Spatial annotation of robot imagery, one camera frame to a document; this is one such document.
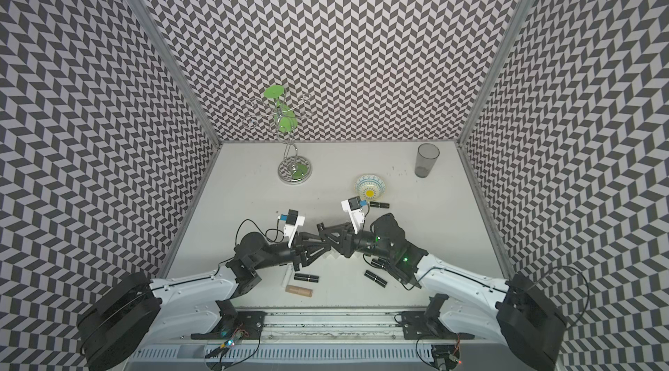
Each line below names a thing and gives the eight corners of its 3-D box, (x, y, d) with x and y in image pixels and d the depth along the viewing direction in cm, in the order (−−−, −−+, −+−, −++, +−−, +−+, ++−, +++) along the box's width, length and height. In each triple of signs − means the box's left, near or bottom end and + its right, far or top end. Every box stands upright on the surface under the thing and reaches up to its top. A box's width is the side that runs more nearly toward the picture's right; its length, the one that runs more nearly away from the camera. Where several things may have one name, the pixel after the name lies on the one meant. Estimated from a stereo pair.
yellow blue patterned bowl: (356, 199, 102) (356, 191, 97) (355, 181, 107) (355, 173, 103) (384, 199, 102) (386, 191, 97) (382, 181, 107) (384, 173, 103)
